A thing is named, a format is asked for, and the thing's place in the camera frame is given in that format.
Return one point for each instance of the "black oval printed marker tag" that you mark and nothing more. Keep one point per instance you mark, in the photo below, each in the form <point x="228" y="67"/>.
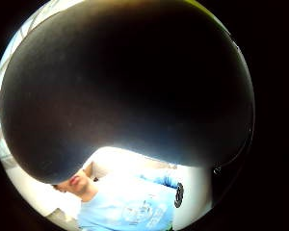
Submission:
<point x="178" y="195"/>

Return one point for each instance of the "the person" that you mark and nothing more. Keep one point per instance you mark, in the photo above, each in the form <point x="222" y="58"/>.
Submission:
<point x="118" y="202"/>

